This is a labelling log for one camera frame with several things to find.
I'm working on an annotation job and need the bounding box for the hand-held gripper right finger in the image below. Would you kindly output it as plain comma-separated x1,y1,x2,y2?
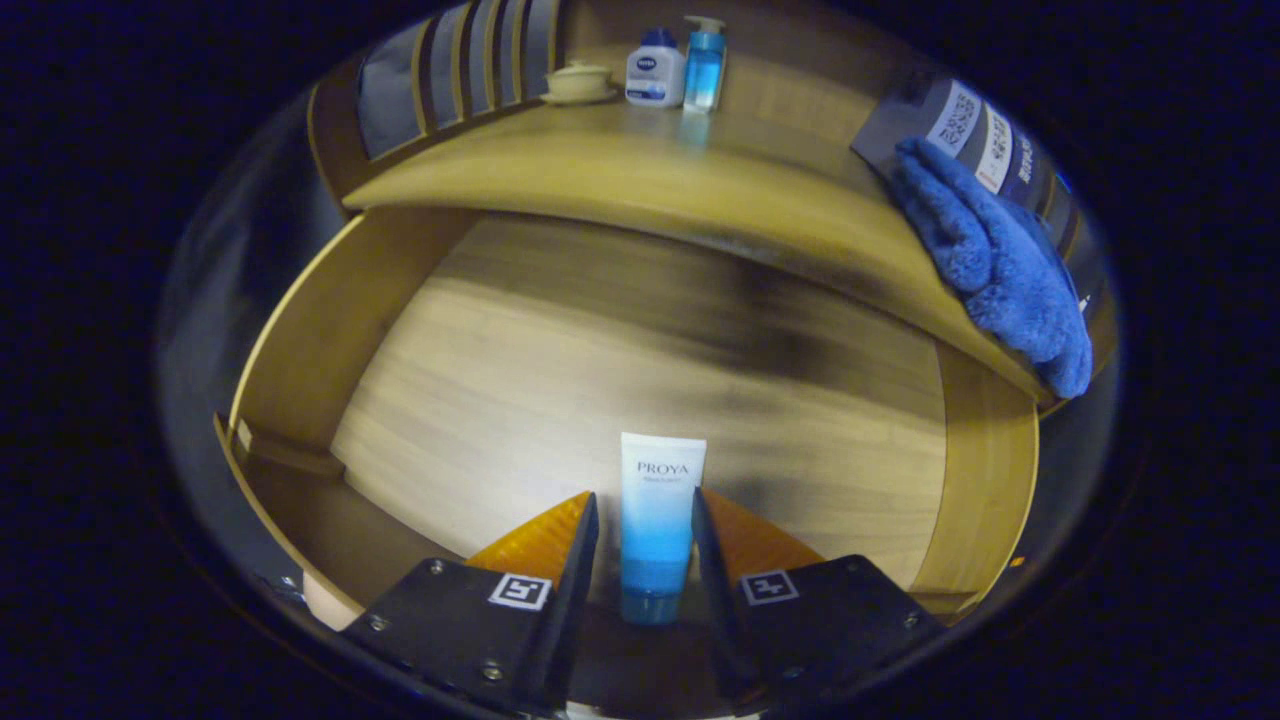
690,487,949,717

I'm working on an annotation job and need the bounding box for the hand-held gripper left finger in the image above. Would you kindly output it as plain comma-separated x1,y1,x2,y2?
338,490,601,717

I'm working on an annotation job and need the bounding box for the white and blue tube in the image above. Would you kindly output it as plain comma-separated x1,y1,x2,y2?
619,432,708,627

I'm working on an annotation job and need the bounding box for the wooden countertop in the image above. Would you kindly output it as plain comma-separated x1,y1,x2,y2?
343,50,1051,401

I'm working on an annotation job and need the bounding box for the blue towel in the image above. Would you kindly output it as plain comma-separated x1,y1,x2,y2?
890,137,1094,400

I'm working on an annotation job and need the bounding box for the beige lidded teacup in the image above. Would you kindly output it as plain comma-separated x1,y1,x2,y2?
541,60,618,106

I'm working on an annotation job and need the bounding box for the white bottle with blue cap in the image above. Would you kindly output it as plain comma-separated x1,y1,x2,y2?
625,28,688,109

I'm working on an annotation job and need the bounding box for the white book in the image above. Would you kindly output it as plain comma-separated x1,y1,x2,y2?
975,105,1017,196

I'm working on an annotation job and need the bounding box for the clear blue pump bottle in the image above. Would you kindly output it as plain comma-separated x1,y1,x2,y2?
683,15,728,114

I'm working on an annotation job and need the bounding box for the dark blue book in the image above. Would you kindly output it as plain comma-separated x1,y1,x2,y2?
1000,130,1063,217

